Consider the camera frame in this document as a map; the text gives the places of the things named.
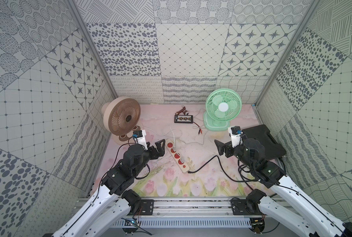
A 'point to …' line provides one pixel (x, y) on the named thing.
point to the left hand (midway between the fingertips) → (155, 138)
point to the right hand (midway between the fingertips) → (224, 138)
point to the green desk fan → (222, 105)
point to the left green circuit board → (131, 221)
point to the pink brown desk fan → (121, 116)
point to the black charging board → (184, 119)
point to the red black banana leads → (200, 130)
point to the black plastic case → (273, 150)
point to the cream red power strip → (178, 157)
